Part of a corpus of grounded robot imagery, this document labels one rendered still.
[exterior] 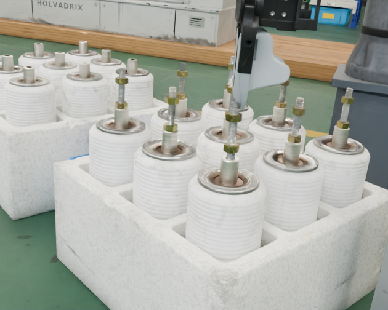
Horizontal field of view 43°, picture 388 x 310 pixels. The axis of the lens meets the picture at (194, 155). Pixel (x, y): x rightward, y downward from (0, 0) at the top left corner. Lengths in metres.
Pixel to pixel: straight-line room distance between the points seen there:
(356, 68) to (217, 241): 0.57
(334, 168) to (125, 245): 0.32
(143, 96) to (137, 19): 1.71
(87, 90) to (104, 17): 1.87
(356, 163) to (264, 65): 0.26
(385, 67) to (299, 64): 1.46
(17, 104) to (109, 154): 0.31
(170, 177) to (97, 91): 0.44
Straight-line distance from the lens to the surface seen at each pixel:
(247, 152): 0.72
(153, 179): 0.65
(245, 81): 0.55
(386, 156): 1.07
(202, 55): 2.58
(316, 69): 2.47
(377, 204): 0.78
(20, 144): 0.97
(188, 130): 0.80
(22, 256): 0.92
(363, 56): 1.06
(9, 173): 0.98
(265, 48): 0.55
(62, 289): 0.83
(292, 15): 0.54
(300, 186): 0.65
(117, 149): 0.73
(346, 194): 0.76
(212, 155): 0.72
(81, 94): 1.03
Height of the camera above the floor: 0.50
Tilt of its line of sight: 22 degrees down
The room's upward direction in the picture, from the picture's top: 5 degrees clockwise
